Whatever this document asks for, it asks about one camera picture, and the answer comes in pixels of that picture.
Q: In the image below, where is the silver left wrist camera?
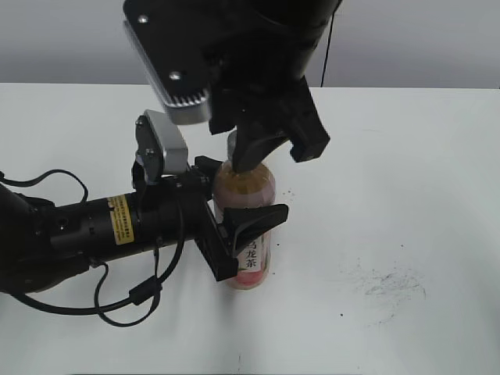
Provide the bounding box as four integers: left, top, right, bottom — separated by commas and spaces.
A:
131, 109, 189, 193

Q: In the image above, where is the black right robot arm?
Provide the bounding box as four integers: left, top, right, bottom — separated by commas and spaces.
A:
209, 1, 340, 173

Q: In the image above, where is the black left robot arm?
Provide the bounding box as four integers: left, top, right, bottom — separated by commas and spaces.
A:
1, 156, 288, 293

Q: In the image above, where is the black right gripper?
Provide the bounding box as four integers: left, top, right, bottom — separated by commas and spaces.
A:
209, 52, 330, 173

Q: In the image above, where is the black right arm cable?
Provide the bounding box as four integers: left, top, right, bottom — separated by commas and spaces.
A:
320, 0, 339, 88

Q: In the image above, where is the white bottle cap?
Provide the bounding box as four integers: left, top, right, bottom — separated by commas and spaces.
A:
227, 130, 237, 161

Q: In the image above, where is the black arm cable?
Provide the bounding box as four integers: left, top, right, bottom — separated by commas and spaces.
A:
0, 168, 188, 327
320, 0, 339, 88

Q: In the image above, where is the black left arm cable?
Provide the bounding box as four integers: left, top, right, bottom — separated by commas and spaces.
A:
0, 168, 188, 327

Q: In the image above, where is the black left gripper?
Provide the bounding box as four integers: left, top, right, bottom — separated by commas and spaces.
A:
134, 155, 289, 281

